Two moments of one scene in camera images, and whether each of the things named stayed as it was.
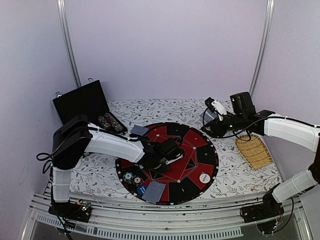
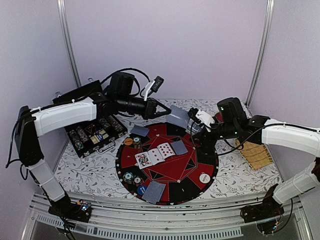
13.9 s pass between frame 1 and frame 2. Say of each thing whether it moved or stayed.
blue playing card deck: moved
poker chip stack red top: stayed
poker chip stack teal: stayed
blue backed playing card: stayed
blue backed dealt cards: stayed
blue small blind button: stayed
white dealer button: stayed
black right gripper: moved
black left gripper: moved
